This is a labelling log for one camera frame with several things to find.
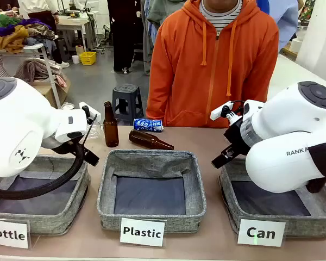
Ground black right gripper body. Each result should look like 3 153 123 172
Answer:
222 119 248 157

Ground brown glass bottle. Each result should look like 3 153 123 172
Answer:
103 101 120 148
128 129 175 151

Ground large clear plastic bottle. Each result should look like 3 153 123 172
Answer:
84 121 104 141

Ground bystander in white shirt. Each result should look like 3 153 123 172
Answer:
17 0 71 69

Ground yellow plastic crate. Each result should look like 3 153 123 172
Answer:
79 51 97 66

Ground plaid cloth on box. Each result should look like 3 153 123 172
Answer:
15 58 68 88

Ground grey plastic stool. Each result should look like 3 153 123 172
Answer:
111 83 144 120

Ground blue drink can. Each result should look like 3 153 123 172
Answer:
133 118 164 133

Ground pile of coloured clothes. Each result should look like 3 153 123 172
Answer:
0 13 58 53

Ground person in orange hoodie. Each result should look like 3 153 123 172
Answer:
145 0 280 128

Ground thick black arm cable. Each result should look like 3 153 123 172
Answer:
0 114 98 201

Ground bystander in blue jacket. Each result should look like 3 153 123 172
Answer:
256 0 299 52

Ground grey fabric basket plastic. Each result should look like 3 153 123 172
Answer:
97 148 207 234

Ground white Plastic label card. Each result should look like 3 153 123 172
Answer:
119 217 166 247

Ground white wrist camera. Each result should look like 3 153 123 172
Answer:
79 101 102 118
210 100 234 121

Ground white Can label card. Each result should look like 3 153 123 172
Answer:
236 219 286 247

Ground bystander in black trousers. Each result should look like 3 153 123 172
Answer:
106 0 135 74

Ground white work desk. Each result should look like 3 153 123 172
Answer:
56 16 91 53

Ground white rounded table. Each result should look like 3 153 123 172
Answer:
267 53 326 95

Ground white Bottle label card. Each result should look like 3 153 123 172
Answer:
0 218 30 250

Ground grey fabric basket bottle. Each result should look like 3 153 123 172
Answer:
0 154 92 236

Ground cardboard box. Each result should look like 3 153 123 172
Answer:
29 78 71 109

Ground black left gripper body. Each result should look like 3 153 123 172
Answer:
42 132 85 157

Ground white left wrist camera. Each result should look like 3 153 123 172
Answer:
79 101 102 118

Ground white metal frame table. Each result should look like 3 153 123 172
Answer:
0 42 62 109

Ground grey fabric basket can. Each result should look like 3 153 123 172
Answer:
218 157 326 240

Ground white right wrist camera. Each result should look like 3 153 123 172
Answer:
210 100 234 121

